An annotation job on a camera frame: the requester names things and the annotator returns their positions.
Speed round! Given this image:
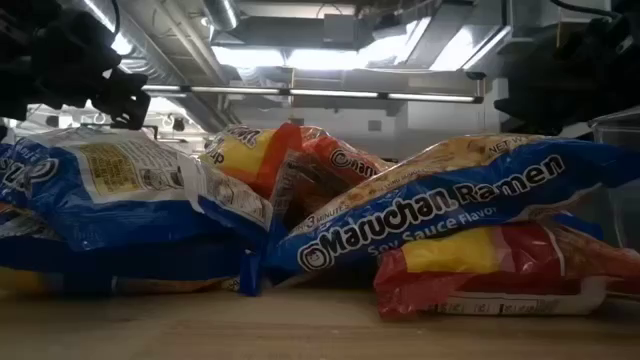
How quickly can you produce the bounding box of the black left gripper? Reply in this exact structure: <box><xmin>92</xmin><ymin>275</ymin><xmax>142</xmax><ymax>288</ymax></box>
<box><xmin>32</xmin><ymin>9</ymin><xmax>152</xmax><ymax>132</ymax></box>

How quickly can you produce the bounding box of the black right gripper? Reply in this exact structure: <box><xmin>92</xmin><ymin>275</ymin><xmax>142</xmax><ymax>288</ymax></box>
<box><xmin>493</xmin><ymin>9</ymin><xmax>640</xmax><ymax>137</ymax></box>

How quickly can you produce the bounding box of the blue Maruchan ramen packet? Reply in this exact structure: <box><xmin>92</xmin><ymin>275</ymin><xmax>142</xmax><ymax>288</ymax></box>
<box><xmin>263</xmin><ymin>132</ymin><xmax>640</xmax><ymax>287</ymax></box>
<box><xmin>0</xmin><ymin>126</ymin><xmax>275</xmax><ymax>252</ymax></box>
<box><xmin>0</xmin><ymin>233</ymin><xmax>265</xmax><ymax>298</ymax></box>

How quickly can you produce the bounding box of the red Maruchan ramen packet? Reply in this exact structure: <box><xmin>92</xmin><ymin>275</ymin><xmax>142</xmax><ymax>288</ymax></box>
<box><xmin>373</xmin><ymin>218</ymin><xmax>640</xmax><ymax>322</ymax></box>

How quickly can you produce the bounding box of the clear plastic bin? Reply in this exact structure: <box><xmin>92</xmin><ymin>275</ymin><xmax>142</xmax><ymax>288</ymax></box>
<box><xmin>588</xmin><ymin>106</ymin><xmax>640</xmax><ymax>252</ymax></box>

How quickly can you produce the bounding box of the long ceiling light strip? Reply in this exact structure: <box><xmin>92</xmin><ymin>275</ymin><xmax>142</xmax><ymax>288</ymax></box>
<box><xmin>141</xmin><ymin>83</ymin><xmax>486</xmax><ymax>106</ymax></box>

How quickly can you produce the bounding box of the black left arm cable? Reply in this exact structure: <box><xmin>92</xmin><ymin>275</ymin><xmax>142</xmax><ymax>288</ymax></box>
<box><xmin>110</xmin><ymin>0</ymin><xmax>123</xmax><ymax>40</ymax></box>

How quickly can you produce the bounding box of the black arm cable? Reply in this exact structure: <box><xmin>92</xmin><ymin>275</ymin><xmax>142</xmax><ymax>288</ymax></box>
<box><xmin>110</xmin><ymin>0</ymin><xmax>123</xmax><ymax>40</ymax></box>
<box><xmin>548</xmin><ymin>0</ymin><xmax>620</xmax><ymax>21</ymax></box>

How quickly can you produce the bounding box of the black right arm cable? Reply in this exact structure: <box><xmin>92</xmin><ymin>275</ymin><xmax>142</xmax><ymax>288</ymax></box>
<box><xmin>548</xmin><ymin>0</ymin><xmax>620</xmax><ymax>21</ymax></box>

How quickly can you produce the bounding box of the round metal air duct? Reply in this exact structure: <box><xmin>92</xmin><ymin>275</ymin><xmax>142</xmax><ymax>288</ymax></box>
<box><xmin>201</xmin><ymin>0</ymin><xmax>243</xmax><ymax>33</ymax></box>

